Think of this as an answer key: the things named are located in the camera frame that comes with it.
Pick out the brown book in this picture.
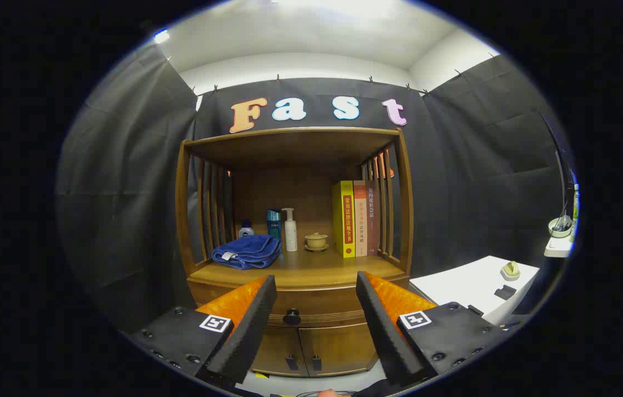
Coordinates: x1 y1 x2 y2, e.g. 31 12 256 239
365 180 380 256

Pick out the wooden countertop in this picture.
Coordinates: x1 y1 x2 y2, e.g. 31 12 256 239
190 243 407 288

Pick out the orange and white book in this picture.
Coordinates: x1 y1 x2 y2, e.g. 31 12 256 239
353 180 368 257

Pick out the wooden drawer with black knob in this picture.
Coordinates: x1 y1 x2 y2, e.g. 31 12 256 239
188 276 412 329

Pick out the white side shelf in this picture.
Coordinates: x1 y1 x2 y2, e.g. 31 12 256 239
544 236 574 259

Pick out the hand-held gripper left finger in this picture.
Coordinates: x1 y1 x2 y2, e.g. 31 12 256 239
129 275 278 387

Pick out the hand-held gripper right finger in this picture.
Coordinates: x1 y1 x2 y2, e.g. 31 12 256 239
355 270 510 387

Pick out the white bowl with utensils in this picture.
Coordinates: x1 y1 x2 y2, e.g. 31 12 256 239
548 217 573 239

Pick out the beige lidded teacup with saucer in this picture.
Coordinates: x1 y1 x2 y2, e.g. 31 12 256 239
304 232 329 253

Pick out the blue folded towel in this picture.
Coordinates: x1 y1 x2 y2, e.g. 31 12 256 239
211 234 283 271

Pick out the white pump bottle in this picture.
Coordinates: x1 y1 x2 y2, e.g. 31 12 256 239
281 207 299 253

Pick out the white drawer cabinet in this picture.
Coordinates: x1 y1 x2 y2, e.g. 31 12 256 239
409 255 541 326

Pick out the thick yellow book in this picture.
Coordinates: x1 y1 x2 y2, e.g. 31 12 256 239
332 180 356 259

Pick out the brown wooden cabinet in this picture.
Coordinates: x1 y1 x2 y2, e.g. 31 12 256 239
175 127 414 378

